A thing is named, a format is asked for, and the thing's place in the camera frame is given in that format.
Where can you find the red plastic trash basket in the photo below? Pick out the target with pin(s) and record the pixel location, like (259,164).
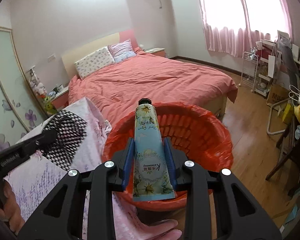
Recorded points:
(193,130)

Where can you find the pink right nightstand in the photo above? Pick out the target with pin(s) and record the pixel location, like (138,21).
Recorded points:
(157,52)

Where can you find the white storage cart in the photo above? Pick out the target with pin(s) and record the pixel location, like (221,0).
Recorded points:
(269,61)

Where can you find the pink nightstand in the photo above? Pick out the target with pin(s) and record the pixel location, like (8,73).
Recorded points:
(61,99)
(157,52)

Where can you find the plush toy stack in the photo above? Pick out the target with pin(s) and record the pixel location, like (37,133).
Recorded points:
(40,92)

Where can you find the blue floral hand cream tube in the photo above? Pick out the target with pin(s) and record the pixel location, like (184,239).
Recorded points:
(150,179)

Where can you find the white floral pillow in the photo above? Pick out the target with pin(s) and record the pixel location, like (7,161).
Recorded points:
(93,62)

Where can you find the black mesh hair brush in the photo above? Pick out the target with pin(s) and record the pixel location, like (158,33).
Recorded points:
(70,132)

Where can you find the white wire rack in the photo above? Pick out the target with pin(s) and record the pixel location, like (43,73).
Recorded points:
(249,70)

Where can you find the person's left hand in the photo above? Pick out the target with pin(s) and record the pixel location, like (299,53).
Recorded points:
(11,211)

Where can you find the bed with coral duvet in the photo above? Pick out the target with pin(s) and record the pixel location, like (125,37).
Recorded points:
(116,89)

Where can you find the pink left nightstand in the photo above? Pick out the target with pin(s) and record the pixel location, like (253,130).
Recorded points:
(61,99)

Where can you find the floral sliding wardrobe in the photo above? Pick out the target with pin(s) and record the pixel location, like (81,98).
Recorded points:
(20,111)

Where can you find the pink striped pillow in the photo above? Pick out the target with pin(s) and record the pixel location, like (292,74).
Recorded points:
(122,51)

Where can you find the beige wooden headboard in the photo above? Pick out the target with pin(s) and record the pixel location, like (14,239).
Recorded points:
(76,54)

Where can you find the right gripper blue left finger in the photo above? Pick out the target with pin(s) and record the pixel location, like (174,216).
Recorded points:
(123,160)

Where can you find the floral purple table cloth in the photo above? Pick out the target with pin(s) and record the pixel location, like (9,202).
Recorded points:
(33,180)

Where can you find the cardboard box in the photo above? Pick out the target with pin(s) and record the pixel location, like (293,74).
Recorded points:
(276,94)

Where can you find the pink window curtain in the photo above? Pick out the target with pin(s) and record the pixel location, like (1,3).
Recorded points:
(234,26)

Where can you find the white metal chair frame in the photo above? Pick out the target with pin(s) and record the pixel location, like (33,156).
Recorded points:
(280,107)

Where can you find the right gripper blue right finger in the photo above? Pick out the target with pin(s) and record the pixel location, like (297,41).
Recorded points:
(175,160)

